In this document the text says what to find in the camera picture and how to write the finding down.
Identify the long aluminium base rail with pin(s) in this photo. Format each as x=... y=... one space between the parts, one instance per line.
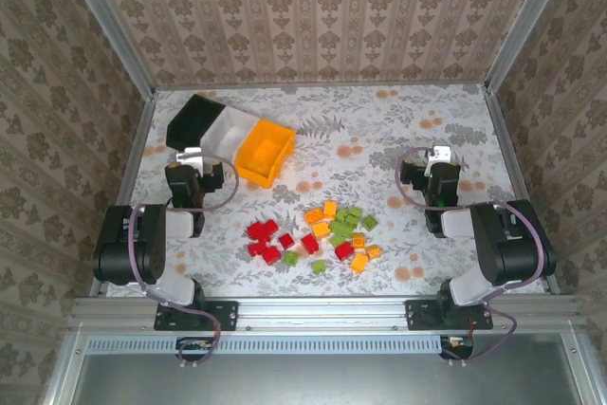
x=322 y=312

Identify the white plastic bin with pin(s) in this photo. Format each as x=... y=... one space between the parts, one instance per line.
x=227 y=132

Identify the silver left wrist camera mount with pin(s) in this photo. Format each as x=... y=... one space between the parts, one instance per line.
x=189 y=154

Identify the grey metal sheet panel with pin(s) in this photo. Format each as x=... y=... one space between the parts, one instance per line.
x=308 y=381

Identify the orange lego brick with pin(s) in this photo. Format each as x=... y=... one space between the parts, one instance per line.
x=359 y=263
x=313 y=215
x=359 y=240
x=330 y=208
x=373 y=251
x=321 y=230

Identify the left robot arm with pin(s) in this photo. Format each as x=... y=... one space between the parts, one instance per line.
x=118 y=244

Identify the red lego brick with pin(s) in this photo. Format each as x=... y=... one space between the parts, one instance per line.
x=271 y=255
x=256 y=233
x=257 y=248
x=309 y=244
x=344 y=250
x=286 y=240
x=271 y=227

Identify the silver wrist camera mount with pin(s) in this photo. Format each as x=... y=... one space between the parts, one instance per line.
x=441 y=153
x=189 y=154

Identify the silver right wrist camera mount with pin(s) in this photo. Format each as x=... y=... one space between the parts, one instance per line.
x=441 y=153

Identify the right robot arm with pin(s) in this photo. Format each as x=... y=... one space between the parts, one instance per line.
x=507 y=253

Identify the aluminium side frame rail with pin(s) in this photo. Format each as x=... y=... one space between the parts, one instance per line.
x=137 y=149
x=505 y=149

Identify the orange plastic bin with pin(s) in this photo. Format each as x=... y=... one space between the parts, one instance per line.
x=263 y=153

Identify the black plastic bin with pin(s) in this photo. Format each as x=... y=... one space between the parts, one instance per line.
x=189 y=120

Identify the green lego brick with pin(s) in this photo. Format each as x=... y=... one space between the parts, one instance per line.
x=337 y=240
x=290 y=259
x=339 y=228
x=355 y=212
x=369 y=221
x=352 y=221
x=341 y=214
x=318 y=266

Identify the aluminium upright frame post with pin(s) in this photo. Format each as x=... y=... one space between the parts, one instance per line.
x=527 y=21
x=106 y=21

